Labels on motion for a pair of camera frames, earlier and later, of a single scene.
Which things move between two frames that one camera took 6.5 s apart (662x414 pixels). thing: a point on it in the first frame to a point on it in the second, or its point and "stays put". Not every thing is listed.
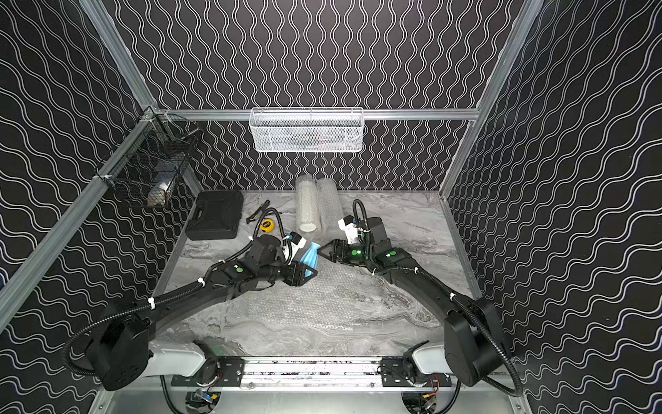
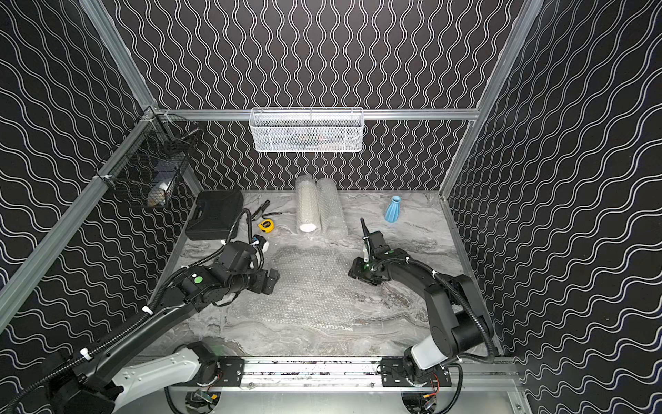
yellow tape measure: [267, 225] stays put
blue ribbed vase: [310, 257] to [393, 210]
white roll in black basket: [159, 194] stays put
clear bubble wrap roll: [330, 207] stays put
